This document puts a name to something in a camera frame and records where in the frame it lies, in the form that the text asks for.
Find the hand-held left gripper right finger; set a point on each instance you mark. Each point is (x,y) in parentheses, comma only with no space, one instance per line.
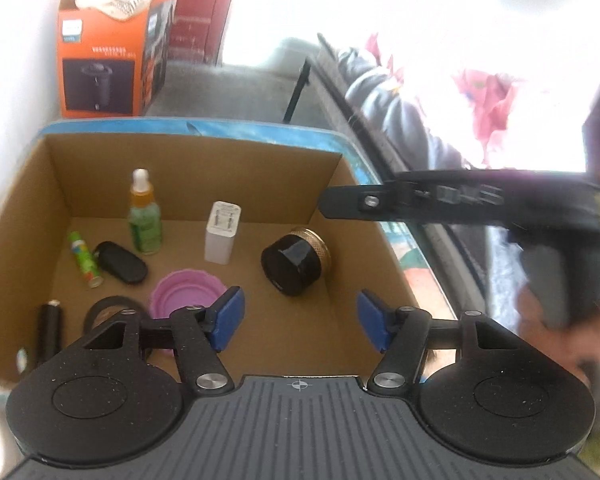
(374,320)

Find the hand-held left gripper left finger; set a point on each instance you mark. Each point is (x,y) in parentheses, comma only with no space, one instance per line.
(227,317)

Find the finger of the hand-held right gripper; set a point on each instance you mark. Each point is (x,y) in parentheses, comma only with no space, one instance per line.
(350,202)

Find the large brown cardboard box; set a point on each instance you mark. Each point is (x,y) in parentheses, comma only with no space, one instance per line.
(260,320)

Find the white charger plug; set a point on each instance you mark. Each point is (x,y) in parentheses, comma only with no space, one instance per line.
(220,245)

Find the black jar with gold lid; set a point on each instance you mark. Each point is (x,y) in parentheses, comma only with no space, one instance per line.
(292,265)

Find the black oval case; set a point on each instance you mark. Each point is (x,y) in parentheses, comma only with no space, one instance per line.
(122,265)

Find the green dropper bottle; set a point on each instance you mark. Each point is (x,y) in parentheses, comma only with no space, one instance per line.
(145,225)

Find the black tape roll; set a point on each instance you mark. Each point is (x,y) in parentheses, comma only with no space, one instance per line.
(97,310)

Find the green lip balm tube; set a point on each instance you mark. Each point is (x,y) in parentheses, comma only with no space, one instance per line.
(84,260)

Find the black flashlight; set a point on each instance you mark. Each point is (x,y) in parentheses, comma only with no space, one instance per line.
(50,330)

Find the person's right hand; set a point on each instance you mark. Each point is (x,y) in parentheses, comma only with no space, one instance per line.
(555,350)

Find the bed with bedding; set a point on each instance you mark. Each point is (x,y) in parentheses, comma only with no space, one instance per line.
(297,90)
(405,125)

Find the pink floral blanket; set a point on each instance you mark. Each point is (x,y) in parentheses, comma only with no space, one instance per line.
(485,95)

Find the red wooden door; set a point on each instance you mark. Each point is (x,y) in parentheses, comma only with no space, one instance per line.
(200,10)

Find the orange product box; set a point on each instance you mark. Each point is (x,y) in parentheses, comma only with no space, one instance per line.
(100,45)

